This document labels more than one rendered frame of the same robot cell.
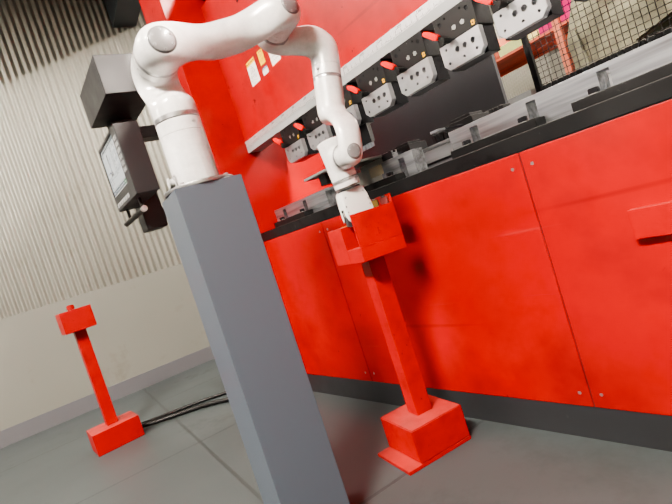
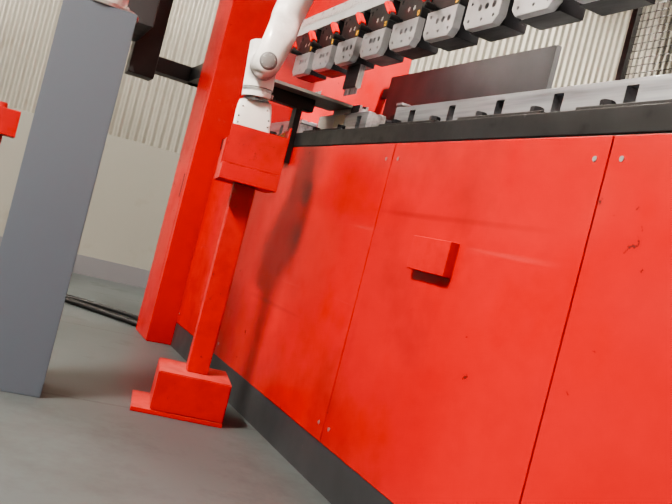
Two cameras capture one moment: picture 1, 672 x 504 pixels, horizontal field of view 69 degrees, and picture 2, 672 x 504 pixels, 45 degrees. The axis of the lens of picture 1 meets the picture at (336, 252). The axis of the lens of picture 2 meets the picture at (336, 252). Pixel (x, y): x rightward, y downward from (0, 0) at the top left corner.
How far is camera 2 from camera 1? 108 cm
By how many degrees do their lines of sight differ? 12
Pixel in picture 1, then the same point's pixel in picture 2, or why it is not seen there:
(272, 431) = (15, 254)
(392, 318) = (222, 257)
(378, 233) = (252, 159)
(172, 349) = (102, 244)
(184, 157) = not seen: outside the picture
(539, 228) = (373, 230)
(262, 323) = (69, 156)
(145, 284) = (120, 150)
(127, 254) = (123, 104)
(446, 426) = (201, 394)
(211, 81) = not seen: outside the picture
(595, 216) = (403, 234)
